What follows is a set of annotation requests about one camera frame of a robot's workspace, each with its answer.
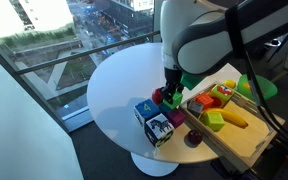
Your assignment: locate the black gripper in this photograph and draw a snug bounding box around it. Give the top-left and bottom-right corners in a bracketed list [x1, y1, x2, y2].
[160, 68, 184, 100]

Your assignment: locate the green plastic cube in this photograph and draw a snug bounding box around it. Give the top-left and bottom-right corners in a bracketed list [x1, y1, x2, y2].
[163, 92, 183, 109]

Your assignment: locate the orange and green picture cube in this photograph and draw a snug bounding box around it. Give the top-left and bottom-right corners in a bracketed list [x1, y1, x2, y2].
[210, 84, 233, 101]

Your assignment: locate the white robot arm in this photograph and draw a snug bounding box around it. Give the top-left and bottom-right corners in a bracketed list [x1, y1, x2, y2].
[160, 0, 288, 102]

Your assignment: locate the teal plastic cube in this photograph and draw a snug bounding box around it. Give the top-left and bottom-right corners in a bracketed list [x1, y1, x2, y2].
[159, 103, 171, 113]

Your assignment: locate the grey plastic cube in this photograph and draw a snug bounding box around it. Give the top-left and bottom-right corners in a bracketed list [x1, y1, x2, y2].
[187, 100, 204, 117]

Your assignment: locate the magenta plastic cube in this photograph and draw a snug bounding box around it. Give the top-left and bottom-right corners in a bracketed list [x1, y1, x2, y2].
[167, 109, 186, 128]

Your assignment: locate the orange plastic cube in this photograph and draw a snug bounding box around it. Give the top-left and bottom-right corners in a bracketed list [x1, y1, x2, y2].
[195, 94, 214, 109]

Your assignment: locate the blue soft number cube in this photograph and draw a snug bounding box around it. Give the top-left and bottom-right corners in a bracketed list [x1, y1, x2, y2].
[134, 99, 160, 126]

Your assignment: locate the black white zebra cube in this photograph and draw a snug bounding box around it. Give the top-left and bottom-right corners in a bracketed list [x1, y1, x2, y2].
[144, 114, 174, 147]

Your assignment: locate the light green cube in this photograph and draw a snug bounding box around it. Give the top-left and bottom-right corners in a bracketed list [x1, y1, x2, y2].
[202, 112, 225, 132]

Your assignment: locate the wooden tray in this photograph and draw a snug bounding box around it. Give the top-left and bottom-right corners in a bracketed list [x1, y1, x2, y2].
[179, 82, 277, 171]

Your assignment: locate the red toy apple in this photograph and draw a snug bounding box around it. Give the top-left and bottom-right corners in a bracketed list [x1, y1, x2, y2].
[152, 88, 163, 105]

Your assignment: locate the white round table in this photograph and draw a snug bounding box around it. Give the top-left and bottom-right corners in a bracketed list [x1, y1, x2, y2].
[86, 42, 245, 178]

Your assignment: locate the yellow toy lemon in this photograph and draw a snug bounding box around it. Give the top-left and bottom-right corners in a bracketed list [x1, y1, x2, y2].
[223, 80, 236, 89]

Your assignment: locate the dark purple plum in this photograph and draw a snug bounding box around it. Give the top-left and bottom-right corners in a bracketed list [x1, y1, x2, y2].
[188, 130, 203, 145]

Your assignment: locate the yellow banana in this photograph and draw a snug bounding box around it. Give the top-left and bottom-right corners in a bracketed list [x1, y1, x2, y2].
[204, 108, 248, 129]

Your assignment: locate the yellow toy fruit in bowl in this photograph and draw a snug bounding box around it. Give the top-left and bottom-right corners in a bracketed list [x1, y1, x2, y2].
[243, 83, 251, 90]

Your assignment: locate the green plastic bowl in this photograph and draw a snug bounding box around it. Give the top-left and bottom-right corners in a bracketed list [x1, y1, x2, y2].
[236, 74, 278, 100]

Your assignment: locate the black cable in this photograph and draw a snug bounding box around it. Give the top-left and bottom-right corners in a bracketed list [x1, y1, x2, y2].
[225, 4, 288, 151]

